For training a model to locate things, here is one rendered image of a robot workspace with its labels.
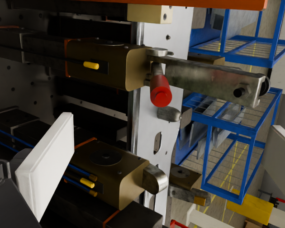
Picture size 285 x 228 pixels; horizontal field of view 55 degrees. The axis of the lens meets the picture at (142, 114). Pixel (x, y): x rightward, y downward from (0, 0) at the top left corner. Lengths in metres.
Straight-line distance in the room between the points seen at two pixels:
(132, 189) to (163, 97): 0.21
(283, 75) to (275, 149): 8.41
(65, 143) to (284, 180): 0.13
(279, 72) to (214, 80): 8.24
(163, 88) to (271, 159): 0.13
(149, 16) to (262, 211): 7.60
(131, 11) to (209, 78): 0.16
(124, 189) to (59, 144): 0.27
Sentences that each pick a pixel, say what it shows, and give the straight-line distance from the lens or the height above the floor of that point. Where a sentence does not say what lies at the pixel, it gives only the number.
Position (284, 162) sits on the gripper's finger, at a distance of 0.18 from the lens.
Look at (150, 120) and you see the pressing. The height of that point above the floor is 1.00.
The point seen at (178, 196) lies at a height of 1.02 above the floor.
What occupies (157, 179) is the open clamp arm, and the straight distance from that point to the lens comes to 0.43.
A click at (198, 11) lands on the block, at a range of 0.73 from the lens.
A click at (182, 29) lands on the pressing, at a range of 0.62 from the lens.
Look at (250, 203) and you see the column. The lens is 7.93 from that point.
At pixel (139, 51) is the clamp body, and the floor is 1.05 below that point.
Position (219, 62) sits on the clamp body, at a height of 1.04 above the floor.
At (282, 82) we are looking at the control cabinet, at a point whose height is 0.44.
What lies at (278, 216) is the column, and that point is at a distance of 7.95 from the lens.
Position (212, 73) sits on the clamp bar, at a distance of 0.35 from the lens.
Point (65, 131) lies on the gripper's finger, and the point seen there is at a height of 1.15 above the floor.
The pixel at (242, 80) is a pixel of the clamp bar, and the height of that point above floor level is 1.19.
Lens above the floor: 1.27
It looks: 30 degrees down
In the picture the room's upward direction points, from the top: 107 degrees clockwise
